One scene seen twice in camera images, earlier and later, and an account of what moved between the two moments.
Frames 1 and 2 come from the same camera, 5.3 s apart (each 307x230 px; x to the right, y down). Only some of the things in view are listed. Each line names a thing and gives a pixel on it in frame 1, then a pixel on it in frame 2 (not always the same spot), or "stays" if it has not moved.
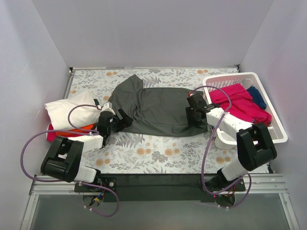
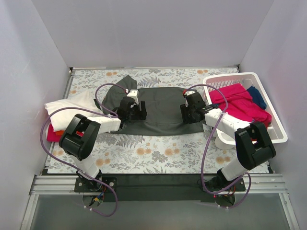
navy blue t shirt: (256, 97) stays
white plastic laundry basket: (247, 80) stays
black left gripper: (117, 120) → (138, 111)
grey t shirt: (157, 111) stays
